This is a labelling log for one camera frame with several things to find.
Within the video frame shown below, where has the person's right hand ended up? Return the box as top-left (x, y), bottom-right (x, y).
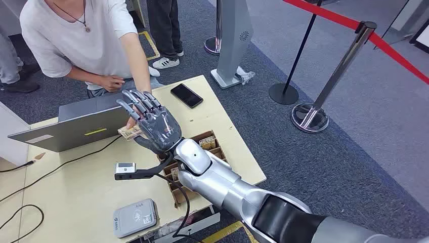
top-left (99, 75), bottom-right (125, 93)

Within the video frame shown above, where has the person's left hand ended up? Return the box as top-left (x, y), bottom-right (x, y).
top-left (125, 91), bottom-right (152, 130)

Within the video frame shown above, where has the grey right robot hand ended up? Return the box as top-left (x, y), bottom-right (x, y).
top-left (116, 89), bottom-right (183, 155)

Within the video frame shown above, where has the autumn tree print ID card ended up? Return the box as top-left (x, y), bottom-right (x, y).
top-left (118, 125), bottom-right (145, 141)

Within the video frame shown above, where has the person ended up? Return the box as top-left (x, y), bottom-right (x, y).
top-left (19, 0), bottom-right (165, 130)
top-left (146, 0), bottom-right (184, 70)
top-left (0, 31), bottom-right (41, 94)

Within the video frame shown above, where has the wooden card holder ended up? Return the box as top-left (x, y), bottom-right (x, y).
top-left (156, 130), bottom-right (229, 207)

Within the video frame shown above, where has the white card reader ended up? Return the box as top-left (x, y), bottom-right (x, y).
top-left (113, 198), bottom-right (159, 239)

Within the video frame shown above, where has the yellow laptop label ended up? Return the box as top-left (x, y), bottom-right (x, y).
top-left (83, 128), bottom-right (108, 137)

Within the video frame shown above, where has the black smartphone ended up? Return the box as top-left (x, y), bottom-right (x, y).
top-left (170, 83), bottom-right (204, 109)

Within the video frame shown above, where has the yellow floor tape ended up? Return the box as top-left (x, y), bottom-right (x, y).
top-left (201, 220), bottom-right (259, 243)
top-left (138, 30), bottom-right (161, 61)

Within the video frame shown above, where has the grey laptop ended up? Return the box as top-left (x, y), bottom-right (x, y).
top-left (8, 91), bottom-right (138, 153)

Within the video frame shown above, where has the white laptop sticker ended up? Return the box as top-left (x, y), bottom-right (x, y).
top-left (26, 134), bottom-right (54, 144)

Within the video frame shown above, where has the crumpled clear plastic bag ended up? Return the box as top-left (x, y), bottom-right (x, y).
top-left (235, 66), bottom-right (256, 85)

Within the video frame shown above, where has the white cabinet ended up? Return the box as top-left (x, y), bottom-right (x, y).
top-left (0, 101), bottom-right (31, 167)

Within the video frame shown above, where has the grey kiosk stand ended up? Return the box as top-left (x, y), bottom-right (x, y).
top-left (210, 0), bottom-right (254, 90)

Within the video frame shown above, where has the red barrier belt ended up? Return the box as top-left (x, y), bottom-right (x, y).
top-left (283, 0), bottom-right (429, 85)

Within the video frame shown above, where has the black framed board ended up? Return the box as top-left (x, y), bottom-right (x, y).
top-left (409, 20), bottom-right (429, 54)

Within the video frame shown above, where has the grey display panel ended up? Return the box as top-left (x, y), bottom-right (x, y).
top-left (390, 0), bottom-right (429, 32)

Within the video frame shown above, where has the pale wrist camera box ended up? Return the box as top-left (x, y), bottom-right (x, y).
top-left (114, 162), bottom-right (138, 176)

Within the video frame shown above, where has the black cord necklace with pendant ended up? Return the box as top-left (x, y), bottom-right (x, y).
top-left (53, 0), bottom-right (92, 33)

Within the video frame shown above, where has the black camera cable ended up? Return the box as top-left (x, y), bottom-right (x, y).
top-left (155, 174), bottom-right (202, 243)

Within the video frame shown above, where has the black laptop cable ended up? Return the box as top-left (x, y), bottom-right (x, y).
top-left (0, 135), bottom-right (123, 204)

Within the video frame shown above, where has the chrome stanchion post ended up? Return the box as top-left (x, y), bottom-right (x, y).
top-left (204, 0), bottom-right (223, 56)
top-left (290, 21), bottom-right (378, 134)

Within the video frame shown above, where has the white table rail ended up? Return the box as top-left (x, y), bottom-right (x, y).
top-left (154, 212), bottom-right (221, 243)

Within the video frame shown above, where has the black cable with plug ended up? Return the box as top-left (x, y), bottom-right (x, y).
top-left (0, 160), bottom-right (36, 173)

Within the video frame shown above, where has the black stanchion post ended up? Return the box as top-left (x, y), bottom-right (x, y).
top-left (269, 0), bottom-right (324, 106)

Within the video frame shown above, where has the black looped cable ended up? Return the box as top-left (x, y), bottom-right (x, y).
top-left (0, 205), bottom-right (45, 243)

